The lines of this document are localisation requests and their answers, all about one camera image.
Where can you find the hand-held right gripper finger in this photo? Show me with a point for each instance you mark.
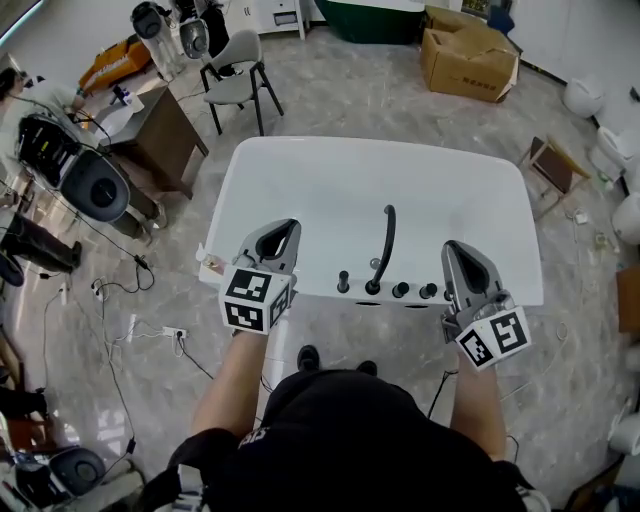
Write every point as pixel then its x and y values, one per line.
pixel 491 282
pixel 454 280

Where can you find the brown wooden table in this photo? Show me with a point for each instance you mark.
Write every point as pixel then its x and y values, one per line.
pixel 160 135

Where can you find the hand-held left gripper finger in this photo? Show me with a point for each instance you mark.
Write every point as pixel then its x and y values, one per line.
pixel 252 245
pixel 294 250

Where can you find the orange bag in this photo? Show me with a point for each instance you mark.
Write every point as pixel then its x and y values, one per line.
pixel 115 62

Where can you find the person's left black shoe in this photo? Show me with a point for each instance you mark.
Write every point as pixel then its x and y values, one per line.
pixel 308 357

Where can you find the white toilet with black lid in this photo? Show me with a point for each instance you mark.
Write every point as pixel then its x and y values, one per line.
pixel 95 192

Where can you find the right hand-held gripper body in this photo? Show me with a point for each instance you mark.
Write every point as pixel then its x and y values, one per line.
pixel 495 335

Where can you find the person's right black shoe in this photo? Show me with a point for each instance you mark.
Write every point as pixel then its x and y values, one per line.
pixel 367 368

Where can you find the white power strip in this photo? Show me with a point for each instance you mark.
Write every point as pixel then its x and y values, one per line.
pixel 175 332

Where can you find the white cabinet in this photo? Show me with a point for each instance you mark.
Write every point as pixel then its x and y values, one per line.
pixel 280 17

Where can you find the person's left forearm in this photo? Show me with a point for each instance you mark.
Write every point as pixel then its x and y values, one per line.
pixel 230 390

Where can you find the closed cardboard box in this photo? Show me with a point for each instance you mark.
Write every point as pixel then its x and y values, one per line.
pixel 630 300

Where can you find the white toilet with grey bowl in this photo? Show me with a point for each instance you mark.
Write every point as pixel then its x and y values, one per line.
pixel 194 37
pixel 147 20

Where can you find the white bathtub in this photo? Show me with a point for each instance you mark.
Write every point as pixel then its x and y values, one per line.
pixel 325 200

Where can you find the open cardboard box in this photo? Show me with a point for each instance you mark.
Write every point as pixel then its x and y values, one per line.
pixel 465 70

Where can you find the grey chair black legs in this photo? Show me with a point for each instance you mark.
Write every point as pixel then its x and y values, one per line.
pixel 240 50

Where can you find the dark green tub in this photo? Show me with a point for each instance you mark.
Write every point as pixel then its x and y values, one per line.
pixel 370 25

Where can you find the small black oval toilet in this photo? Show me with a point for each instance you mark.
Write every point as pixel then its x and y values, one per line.
pixel 77 470

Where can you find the white round toilet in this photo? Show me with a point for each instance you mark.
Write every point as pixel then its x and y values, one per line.
pixel 629 220

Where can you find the black curved faucet spout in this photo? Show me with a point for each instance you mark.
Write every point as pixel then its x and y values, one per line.
pixel 389 230

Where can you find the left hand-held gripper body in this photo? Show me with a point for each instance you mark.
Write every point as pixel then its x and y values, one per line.
pixel 247 300

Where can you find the black faucet knob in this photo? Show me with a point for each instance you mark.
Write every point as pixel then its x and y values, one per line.
pixel 428 291
pixel 400 290
pixel 447 295

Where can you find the person's black shoe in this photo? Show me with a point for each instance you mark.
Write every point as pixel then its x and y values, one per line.
pixel 367 368
pixel 308 357

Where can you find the person's black clothed body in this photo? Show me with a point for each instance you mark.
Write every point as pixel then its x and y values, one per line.
pixel 350 440

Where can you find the person's right forearm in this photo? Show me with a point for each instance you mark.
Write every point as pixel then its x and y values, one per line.
pixel 477 410

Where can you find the wooden chair brown seat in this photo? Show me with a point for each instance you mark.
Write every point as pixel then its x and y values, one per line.
pixel 552 167

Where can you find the pink pump bottle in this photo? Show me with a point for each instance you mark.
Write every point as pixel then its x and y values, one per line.
pixel 215 261

